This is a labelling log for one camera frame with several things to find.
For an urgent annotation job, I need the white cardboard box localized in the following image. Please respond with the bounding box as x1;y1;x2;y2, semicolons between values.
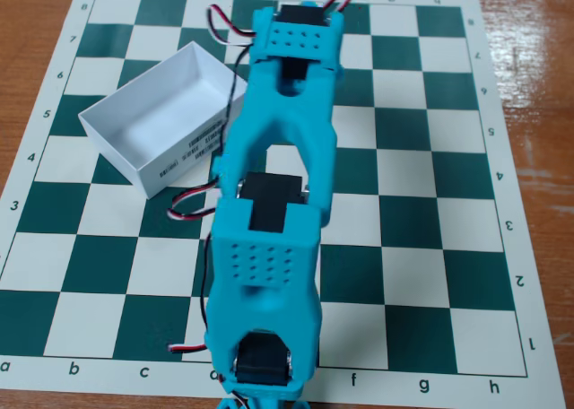
78;40;249;200

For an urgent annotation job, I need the green and white chessboard mat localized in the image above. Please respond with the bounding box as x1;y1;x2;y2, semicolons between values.
0;0;569;409

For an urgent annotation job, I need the red white black servo cable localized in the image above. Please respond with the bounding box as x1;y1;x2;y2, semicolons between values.
206;4;257;159
166;178;222;355

